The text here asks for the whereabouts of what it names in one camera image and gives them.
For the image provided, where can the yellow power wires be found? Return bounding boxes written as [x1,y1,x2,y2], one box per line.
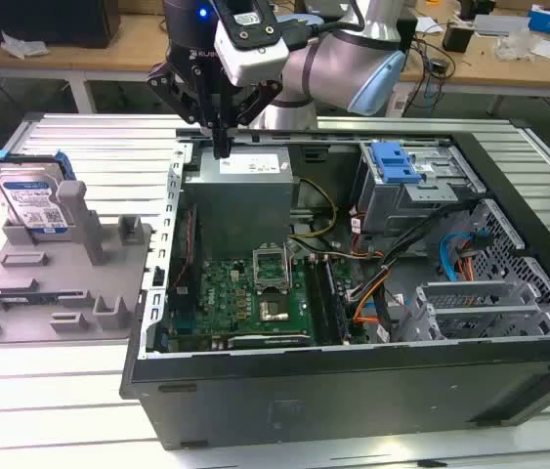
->
[287,176,339,243]

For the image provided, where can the CPU socket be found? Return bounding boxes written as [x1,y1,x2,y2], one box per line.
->
[254,291,298,326]

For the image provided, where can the black open PC case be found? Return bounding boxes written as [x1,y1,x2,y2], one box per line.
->
[117,119,550,450]

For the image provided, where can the black camera cable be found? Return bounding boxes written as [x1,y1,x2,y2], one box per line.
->
[283,0,368,51]

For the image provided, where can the small black container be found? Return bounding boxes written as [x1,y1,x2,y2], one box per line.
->
[443,23,474,53]

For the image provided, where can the grey plastic parts rack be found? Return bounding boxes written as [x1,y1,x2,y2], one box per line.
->
[0,180,154,343]

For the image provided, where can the blue data wire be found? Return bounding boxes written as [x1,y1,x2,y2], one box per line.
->
[439,233,476,282]

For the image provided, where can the grey power supply unit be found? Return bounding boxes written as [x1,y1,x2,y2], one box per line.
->
[184,146,300,263]

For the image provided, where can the green motherboard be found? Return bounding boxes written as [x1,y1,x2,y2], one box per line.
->
[166,243,368,353]

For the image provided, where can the blue plastic drive latch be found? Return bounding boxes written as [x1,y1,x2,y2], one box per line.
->
[370,140,425,185]

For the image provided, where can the grey metal disk bay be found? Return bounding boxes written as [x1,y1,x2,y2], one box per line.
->
[391,280,550,343]

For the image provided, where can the orange flat wire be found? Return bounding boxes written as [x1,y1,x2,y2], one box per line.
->
[352,297,381,326]

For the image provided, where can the hard disk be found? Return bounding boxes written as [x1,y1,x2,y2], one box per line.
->
[0,149,76,236]

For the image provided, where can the black graphics card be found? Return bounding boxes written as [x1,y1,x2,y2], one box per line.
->
[228,331,313,350]

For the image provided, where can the RAM slot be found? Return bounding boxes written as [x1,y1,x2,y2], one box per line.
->
[303,256,329,346]
[321,256,350,343]

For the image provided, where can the crumpled clear plastic bag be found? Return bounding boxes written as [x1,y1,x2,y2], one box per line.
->
[0,31,50,60]

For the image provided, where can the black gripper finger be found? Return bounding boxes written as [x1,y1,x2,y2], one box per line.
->
[222,79,284,158]
[146,62,224,159]

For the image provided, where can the grey optical drive cage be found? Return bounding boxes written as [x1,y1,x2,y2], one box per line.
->
[355,139,486,236]

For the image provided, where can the orange power wire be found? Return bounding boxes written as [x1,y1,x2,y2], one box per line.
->
[455,242,477,283]

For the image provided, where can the black sleeved cable bundle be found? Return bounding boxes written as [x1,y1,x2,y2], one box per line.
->
[374,197,481,343]

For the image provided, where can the large black box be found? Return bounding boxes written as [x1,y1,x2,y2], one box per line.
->
[0,0,122,50]

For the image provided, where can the silver flat device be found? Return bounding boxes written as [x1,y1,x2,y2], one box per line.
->
[472,13,532,36]

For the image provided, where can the wooden workbench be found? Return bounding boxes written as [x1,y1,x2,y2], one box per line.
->
[0,0,550,116]

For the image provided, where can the white paper sheet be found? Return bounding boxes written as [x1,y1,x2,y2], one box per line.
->
[415,17,444,35]

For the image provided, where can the clear plastic wrapping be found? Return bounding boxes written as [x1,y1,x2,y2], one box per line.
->
[493,28,535,63]

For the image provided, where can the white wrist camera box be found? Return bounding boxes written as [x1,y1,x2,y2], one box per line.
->
[214,0,289,88]

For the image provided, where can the metal socket cover frame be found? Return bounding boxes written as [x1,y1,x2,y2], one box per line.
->
[251,240,291,295]

